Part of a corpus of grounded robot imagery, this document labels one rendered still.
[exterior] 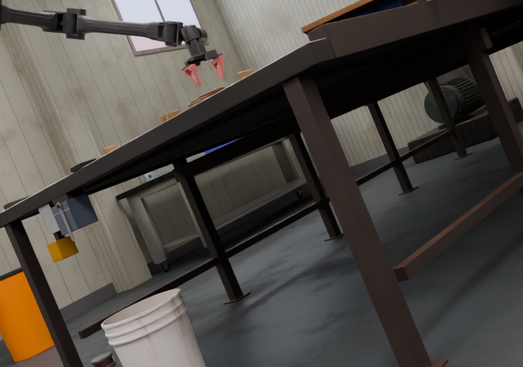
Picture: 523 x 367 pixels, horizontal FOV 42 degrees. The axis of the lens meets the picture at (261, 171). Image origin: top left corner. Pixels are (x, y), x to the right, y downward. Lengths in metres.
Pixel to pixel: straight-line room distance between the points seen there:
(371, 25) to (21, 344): 3.92
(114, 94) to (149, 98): 0.50
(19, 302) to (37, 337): 0.28
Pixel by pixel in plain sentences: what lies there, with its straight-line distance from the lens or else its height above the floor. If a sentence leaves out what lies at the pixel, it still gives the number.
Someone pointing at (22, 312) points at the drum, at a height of 0.32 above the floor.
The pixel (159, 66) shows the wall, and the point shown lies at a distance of 8.26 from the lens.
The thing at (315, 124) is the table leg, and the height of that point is 0.72.
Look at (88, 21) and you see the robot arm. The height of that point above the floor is 1.37.
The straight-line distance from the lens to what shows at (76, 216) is 2.72.
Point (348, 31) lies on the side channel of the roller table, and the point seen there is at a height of 0.92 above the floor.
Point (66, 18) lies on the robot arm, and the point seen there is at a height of 1.42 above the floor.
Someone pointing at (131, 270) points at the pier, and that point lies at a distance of 6.73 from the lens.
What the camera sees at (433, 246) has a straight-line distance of 2.04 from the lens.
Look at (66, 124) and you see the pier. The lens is 6.76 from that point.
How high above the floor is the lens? 0.70
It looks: 1 degrees down
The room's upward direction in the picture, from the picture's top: 23 degrees counter-clockwise
